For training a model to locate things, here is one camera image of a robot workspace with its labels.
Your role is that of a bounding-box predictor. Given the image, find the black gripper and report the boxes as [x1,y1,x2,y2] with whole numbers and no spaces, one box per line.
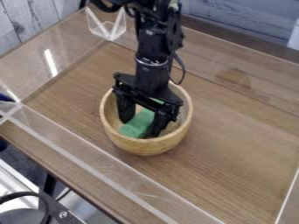
[113,58,183,137]

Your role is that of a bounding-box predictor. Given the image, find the green rectangular block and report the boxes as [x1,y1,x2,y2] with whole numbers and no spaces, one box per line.
[117,105,155,139]

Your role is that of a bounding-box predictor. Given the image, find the brown wooden bowl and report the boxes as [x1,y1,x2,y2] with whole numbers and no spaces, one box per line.
[99,84,194,156]

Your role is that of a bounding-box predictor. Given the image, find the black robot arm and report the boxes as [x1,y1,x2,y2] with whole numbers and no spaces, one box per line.
[89,0,184,137]

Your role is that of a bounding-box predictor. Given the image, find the black metal table leg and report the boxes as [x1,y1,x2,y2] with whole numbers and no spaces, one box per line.
[43,174,57,196]

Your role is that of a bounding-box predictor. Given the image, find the clear acrylic enclosure wall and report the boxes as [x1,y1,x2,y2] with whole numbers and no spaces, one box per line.
[0,6,299,224]

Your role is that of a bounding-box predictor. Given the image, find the black bracket with screw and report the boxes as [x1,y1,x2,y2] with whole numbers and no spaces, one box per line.
[39,192,87,224]

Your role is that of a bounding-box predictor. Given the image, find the black cable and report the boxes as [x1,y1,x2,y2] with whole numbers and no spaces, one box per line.
[0,191,52,224]

